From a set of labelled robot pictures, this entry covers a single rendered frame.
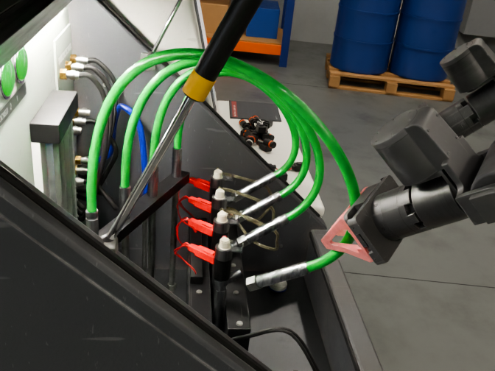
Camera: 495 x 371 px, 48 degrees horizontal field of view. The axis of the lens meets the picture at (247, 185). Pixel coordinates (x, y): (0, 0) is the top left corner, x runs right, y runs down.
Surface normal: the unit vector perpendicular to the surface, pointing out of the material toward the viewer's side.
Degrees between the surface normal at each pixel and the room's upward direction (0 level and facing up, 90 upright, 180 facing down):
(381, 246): 48
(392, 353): 0
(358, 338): 0
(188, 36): 90
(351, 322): 0
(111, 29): 90
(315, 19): 90
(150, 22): 90
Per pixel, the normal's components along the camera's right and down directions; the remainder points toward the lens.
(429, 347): 0.10, -0.88
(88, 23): 0.09, 0.47
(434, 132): 0.51, -0.34
